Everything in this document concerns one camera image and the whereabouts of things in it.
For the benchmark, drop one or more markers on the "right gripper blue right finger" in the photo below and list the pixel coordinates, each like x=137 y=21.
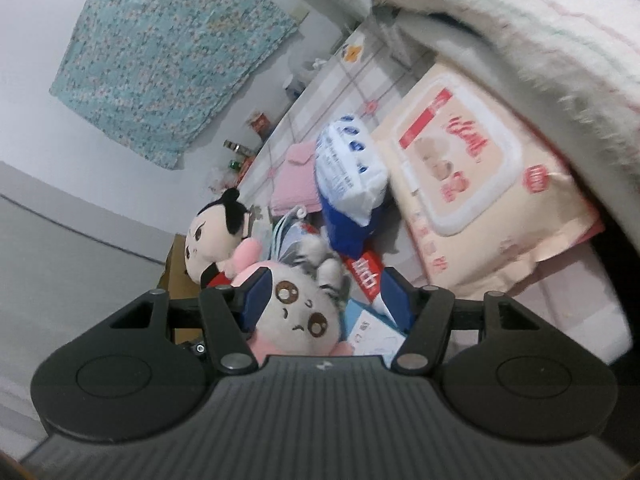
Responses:
x=400 y=298

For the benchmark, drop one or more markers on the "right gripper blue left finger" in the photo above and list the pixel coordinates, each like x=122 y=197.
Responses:
x=251 y=298

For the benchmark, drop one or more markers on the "blue white mask box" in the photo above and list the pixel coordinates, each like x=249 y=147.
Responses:
x=368 y=334

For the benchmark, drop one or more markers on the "red toothpaste tube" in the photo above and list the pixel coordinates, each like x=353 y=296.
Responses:
x=367 y=272

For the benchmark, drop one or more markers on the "pink round plush toy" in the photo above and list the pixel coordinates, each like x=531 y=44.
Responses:
x=299 y=310

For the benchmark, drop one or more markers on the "pink knitted sponge pad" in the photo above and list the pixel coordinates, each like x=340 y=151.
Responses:
x=294 y=184

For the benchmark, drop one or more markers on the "blue white wet wipes pack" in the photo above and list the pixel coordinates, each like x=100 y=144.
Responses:
x=351 y=180

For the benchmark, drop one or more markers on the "black-haired red-dress plush doll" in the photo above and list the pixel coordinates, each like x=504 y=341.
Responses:
x=213 y=235

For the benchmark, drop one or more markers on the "brown cardboard box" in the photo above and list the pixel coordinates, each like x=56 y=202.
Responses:
x=180 y=286

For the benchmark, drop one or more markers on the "light blue folded cloth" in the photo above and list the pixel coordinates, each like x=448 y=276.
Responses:
x=289 y=230

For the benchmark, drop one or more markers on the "large beige baby wipes pack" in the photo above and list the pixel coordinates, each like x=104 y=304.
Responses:
x=484 y=199

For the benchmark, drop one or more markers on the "white striped blanket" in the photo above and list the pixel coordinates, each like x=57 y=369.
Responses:
x=587 y=50

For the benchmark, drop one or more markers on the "floral teal wall cloth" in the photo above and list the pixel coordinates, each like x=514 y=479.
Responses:
x=151 y=74

